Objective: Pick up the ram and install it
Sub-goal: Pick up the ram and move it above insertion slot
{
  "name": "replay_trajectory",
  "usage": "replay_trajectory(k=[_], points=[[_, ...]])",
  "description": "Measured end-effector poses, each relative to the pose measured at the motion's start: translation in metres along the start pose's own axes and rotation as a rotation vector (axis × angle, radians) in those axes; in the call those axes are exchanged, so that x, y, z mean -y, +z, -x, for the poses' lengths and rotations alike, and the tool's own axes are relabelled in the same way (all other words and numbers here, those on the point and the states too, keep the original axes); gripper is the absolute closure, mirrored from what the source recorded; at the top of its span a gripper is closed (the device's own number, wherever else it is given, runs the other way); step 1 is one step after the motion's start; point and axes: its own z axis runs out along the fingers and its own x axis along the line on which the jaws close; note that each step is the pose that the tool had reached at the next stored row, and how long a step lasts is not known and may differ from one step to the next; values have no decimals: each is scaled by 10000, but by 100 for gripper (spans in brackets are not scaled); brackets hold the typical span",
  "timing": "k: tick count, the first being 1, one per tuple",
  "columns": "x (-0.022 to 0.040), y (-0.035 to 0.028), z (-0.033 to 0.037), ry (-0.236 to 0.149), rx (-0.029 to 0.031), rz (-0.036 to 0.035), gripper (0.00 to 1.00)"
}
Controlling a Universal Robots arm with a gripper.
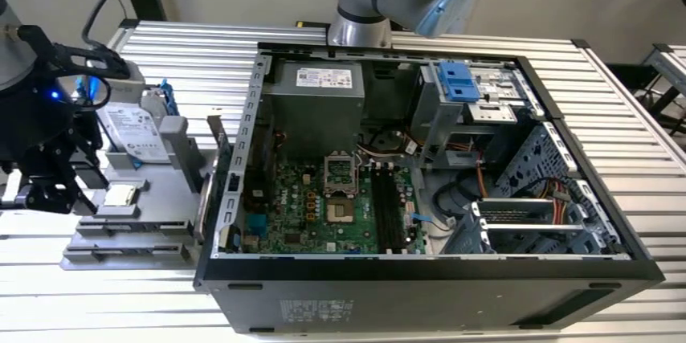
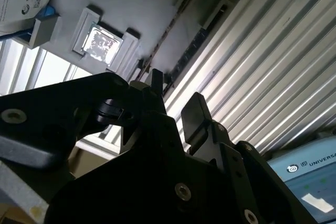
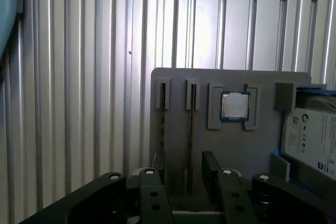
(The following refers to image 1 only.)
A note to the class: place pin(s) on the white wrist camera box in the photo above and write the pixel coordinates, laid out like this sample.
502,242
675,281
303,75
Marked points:
126,86

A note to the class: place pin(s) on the graphics card with metal bracket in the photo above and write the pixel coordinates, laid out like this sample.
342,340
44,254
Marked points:
204,210

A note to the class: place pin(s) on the grey power supply unit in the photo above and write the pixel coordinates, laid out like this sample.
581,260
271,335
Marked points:
316,126

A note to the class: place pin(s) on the small black yellow block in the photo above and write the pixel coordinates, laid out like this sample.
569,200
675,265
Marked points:
300,23

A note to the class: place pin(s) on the grey metal disk bay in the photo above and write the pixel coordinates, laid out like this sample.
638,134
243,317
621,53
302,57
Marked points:
514,204

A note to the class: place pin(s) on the CPU socket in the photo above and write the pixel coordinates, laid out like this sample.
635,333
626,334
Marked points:
340,210

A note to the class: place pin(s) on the hard disk in blue carrier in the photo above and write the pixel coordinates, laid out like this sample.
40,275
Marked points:
131,130

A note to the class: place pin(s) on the black RAM slot bank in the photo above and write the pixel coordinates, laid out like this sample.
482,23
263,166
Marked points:
382,206

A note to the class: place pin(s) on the thin metal locking lever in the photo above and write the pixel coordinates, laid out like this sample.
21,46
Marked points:
355,176

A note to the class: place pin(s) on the blue plastic drive latch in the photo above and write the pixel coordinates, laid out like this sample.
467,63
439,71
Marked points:
455,82

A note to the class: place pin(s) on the metal slat side table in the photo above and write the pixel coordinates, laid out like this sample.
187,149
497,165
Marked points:
665,58

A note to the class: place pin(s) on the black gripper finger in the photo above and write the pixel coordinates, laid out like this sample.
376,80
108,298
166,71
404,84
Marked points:
13,194
59,198

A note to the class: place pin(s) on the silver CPU chip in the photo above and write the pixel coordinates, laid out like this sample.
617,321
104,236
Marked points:
120,196

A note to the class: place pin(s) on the black open PC case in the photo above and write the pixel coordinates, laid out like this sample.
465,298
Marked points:
375,291

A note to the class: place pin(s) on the green motherboard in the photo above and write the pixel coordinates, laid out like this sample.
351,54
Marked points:
290,214

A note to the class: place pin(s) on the black camera bracket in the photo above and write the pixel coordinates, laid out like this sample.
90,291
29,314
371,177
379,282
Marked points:
64,54

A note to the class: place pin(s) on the teal heat sink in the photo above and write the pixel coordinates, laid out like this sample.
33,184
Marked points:
256,225

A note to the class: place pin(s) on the grey parts rack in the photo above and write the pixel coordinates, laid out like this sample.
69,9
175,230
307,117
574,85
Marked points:
160,206

